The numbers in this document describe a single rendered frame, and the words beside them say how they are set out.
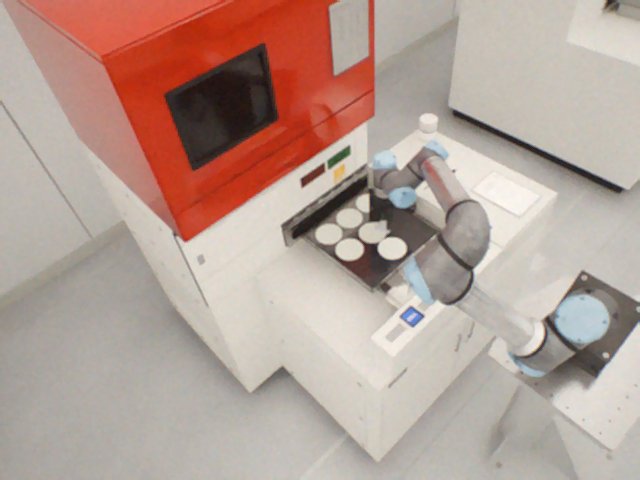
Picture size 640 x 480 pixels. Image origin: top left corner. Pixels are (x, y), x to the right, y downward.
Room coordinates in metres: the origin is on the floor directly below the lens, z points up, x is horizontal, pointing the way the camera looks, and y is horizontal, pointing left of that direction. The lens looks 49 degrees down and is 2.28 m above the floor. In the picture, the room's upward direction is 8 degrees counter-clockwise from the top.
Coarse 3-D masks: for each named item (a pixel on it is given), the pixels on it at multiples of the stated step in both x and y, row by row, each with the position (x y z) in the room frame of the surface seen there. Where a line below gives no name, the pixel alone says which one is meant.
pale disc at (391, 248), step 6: (384, 240) 1.13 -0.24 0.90; (390, 240) 1.13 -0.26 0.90; (396, 240) 1.12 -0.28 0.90; (384, 246) 1.10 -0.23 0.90; (390, 246) 1.10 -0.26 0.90; (396, 246) 1.10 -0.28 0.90; (402, 246) 1.09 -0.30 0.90; (384, 252) 1.08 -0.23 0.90; (390, 252) 1.07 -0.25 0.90; (396, 252) 1.07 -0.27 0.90; (402, 252) 1.07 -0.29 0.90; (390, 258) 1.05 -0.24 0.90; (396, 258) 1.04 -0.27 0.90
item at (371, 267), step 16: (368, 192) 1.39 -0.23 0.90; (352, 208) 1.31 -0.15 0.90; (320, 224) 1.25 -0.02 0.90; (336, 224) 1.24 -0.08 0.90; (400, 224) 1.20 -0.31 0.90; (416, 224) 1.19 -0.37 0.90; (416, 240) 1.11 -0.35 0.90; (336, 256) 1.09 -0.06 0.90; (368, 256) 1.07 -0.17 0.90; (368, 272) 1.00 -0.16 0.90; (384, 272) 0.99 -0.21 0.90
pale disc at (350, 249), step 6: (348, 240) 1.15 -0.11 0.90; (354, 240) 1.15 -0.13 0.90; (342, 246) 1.13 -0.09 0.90; (348, 246) 1.13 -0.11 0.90; (354, 246) 1.12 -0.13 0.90; (360, 246) 1.12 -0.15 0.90; (342, 252) 1.10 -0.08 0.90; (348, 252) 1.10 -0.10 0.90; (354, 252) 1.10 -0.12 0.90; (360, 252) 1.09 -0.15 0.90; (342, 258) 1.08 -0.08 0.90; (348, 258) 1.07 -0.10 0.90; (354, 258) 1.07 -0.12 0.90
